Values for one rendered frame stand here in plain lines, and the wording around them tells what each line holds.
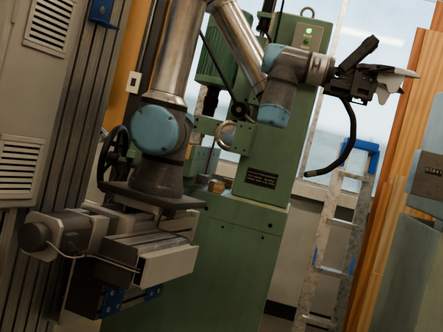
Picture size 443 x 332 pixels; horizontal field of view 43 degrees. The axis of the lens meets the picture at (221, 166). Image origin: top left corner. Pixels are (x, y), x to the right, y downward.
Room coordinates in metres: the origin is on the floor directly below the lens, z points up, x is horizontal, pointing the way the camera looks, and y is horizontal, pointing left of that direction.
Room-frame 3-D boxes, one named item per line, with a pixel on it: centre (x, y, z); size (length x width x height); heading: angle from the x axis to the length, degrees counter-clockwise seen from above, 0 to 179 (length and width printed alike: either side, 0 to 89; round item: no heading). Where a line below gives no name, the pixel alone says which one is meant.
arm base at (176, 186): (1.52, 0.16, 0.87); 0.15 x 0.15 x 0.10
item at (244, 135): (2.11, -0.06, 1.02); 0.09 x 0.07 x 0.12; 172
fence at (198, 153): (2.28, 0.07, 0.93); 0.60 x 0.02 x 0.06; 172
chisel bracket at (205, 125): (2.29, 0.08, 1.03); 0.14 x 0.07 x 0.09; 82
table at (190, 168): (2.30, 0.21, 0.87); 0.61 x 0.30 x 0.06; 172
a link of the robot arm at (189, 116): (1.52, 0.16, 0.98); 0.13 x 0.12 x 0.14; 174
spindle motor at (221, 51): (2.29, 0.10, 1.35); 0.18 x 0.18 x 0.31
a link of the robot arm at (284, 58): (1.37, -0.09, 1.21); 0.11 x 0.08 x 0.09; 84
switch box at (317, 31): (2.11, -0.19, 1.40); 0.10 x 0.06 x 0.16; 82
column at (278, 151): (2.25, -0.18, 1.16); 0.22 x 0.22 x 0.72; 82
